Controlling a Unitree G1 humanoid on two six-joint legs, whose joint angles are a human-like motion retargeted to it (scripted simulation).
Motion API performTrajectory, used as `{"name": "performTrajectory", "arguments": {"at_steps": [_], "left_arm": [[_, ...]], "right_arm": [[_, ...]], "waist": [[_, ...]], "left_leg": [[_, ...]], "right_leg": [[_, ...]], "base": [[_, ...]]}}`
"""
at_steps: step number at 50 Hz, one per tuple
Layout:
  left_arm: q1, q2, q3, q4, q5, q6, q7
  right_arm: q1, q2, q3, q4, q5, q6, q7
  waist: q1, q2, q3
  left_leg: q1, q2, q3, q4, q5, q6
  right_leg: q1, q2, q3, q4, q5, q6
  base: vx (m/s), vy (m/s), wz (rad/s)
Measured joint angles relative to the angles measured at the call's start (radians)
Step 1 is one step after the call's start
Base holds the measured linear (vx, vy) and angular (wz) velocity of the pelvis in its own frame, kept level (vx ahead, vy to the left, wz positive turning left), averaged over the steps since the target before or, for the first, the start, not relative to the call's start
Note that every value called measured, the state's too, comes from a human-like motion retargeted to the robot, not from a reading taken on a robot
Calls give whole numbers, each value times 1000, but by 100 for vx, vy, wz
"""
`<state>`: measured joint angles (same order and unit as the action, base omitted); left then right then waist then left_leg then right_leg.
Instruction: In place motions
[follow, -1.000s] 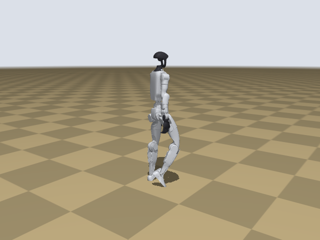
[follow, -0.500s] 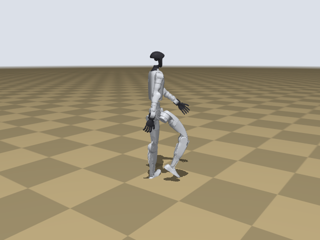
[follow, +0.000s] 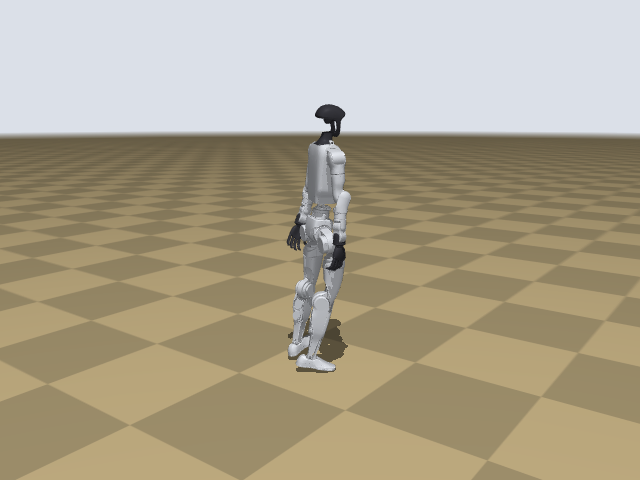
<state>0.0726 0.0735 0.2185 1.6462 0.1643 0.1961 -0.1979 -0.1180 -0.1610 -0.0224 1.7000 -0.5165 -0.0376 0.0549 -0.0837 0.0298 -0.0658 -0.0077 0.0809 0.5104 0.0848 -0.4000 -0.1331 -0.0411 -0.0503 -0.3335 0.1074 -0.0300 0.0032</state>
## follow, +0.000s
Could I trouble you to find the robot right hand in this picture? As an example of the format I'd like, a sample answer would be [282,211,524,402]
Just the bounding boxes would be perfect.
[326,233,346,271]

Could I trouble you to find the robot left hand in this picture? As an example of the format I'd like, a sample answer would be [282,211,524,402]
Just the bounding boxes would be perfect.
[287,213,306,251]

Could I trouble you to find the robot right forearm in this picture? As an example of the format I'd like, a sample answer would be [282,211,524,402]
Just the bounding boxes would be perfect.
[332,192,351,243]

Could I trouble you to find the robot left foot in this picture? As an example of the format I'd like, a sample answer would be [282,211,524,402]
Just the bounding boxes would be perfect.
[288,334,310,357]

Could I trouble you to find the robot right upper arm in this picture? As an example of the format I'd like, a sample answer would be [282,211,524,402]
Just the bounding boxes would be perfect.
[326,149,351,203]

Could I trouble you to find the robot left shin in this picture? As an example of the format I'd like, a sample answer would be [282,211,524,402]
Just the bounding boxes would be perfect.
[292,280,312,345]

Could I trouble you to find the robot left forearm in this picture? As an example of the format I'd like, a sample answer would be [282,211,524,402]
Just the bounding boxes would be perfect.
[298,186,313,224]

